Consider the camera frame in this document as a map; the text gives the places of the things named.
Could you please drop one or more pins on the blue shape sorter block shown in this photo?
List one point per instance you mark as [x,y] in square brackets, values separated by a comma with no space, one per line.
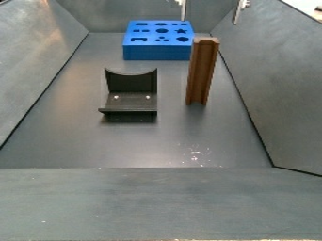
[158,40]

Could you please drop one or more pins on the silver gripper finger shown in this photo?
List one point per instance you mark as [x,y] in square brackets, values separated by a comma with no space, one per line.
[242,5]
[182,4]

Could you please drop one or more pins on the brown arch object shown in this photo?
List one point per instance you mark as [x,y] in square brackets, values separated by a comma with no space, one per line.
[200,69]

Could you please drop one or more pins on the black curved fixture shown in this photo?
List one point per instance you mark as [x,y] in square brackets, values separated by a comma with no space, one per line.
[132,96]

